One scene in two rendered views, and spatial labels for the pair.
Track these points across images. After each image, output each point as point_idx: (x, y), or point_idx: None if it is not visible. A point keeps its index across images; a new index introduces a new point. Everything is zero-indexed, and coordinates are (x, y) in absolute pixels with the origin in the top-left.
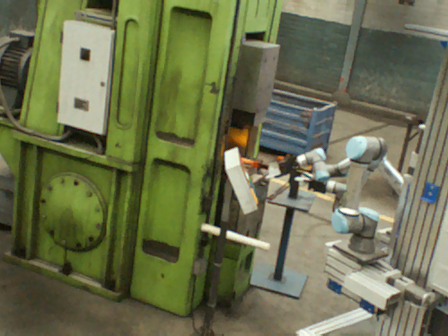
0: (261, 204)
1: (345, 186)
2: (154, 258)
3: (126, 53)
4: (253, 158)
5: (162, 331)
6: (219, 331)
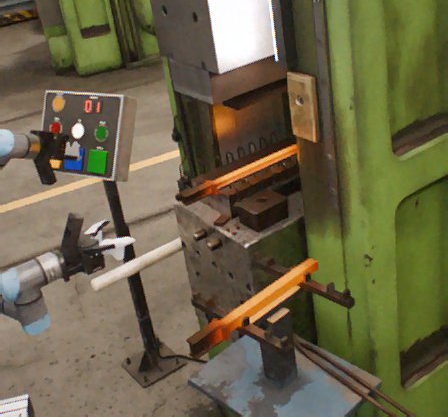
0: (237, 299)
1: (11, 268)
2: None
3: None
4: (267, 201)
5: (195, 326)
6: (165, 384)
